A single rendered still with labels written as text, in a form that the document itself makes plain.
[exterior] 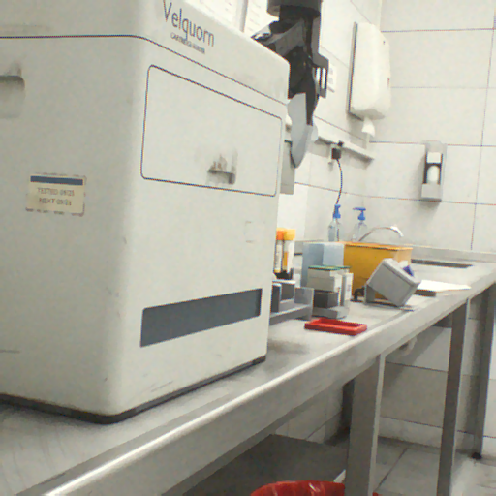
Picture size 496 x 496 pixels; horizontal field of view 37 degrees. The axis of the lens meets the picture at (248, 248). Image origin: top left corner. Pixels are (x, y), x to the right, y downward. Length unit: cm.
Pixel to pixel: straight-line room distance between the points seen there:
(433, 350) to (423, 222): 60
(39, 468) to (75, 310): 12
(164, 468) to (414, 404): 315
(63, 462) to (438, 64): 328
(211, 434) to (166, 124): 23
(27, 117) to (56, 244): 9
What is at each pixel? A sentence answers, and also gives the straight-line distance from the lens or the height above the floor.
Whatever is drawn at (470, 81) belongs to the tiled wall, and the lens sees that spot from 356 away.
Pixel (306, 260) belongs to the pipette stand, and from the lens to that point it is 132.
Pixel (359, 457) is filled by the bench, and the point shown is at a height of 65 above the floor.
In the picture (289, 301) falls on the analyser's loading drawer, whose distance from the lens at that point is 84.
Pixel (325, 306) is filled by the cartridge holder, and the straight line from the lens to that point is 109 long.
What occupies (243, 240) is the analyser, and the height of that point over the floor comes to 100.
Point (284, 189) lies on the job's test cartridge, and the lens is 93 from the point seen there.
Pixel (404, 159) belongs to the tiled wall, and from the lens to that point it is 356.
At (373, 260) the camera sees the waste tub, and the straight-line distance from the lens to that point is 142.
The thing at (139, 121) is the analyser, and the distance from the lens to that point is 49.
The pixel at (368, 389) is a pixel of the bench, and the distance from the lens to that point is 120.
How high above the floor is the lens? 103
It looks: 3 degrees down
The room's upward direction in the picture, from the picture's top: 5 degrees clockwise
